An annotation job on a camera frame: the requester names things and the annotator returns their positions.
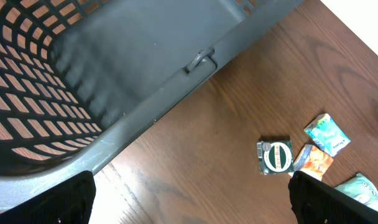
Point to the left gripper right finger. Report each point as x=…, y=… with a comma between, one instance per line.
x=316, y=202

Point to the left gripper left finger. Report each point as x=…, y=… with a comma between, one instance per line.
x=69, y=202

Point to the orange tissue packet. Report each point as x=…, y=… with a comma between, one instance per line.
x=312, y=161

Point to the light green pouch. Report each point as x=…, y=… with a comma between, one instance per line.
x=360, y=188

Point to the dark green balm box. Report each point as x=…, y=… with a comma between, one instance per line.
x=275, y=157

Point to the teal tissue packet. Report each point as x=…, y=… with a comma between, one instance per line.
x=327, y=135

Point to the grey plastic shopping basket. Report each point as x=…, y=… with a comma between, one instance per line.
x=81, y=80

